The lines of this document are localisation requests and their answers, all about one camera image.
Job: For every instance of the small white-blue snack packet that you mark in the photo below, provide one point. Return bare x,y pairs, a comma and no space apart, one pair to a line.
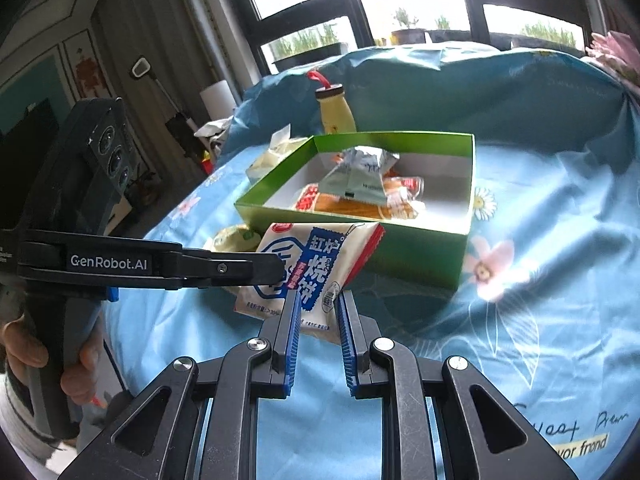
360,180

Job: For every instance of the upright vacuum cleaner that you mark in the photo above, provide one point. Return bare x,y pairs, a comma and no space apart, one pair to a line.
142,67

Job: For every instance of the white plastic bag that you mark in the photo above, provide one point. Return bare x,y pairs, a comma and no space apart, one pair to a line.
215,135

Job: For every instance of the person's left hand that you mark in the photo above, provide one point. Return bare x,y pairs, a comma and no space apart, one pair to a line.
25,345

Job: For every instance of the grey curtain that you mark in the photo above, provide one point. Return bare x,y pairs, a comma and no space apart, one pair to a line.
150,20

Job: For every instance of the pile of folded clothes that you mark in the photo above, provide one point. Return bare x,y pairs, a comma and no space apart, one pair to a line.
615,55

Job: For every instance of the wall poster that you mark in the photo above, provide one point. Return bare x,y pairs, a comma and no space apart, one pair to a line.
90,72

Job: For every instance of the pale yellow tissue pack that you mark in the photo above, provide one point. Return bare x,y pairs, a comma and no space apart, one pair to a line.
272,160

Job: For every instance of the long dark planter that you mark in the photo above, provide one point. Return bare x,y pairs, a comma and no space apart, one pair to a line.
310,55
545,41
460,36

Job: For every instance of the white paper roll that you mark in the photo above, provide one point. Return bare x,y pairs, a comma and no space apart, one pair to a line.
217,102

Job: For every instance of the red carton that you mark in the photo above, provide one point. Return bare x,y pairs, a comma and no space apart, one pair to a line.
207,162

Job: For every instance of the pale yellow snack packet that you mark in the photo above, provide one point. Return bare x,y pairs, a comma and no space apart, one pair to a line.
232,237

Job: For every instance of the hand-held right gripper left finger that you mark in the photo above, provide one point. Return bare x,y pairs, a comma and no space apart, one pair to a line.
292,340

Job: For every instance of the orange snack packet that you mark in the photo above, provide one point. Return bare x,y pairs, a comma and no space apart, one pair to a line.
407,187

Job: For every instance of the white snack packet blue label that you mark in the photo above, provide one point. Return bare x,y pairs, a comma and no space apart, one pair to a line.
320,265

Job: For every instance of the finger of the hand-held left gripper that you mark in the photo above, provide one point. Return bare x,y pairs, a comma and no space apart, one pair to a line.
225,267

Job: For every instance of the round potted plant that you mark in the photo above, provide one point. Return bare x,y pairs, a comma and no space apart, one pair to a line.
407,36

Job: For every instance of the dark television screen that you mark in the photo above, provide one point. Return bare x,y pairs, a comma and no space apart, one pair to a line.
20,135

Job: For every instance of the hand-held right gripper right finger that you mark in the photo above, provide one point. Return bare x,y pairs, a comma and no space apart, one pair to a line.
347,345

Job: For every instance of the blue floral blanket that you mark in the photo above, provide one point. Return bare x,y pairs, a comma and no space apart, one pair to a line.
550,185

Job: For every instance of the green cardboard box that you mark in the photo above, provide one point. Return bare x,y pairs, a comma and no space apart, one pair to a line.
415,255

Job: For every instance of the clear bag of orange sticks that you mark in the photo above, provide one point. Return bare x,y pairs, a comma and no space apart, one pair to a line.
345,207

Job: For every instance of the yellow bear bottle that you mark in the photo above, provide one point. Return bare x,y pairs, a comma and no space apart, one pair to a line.
337,112

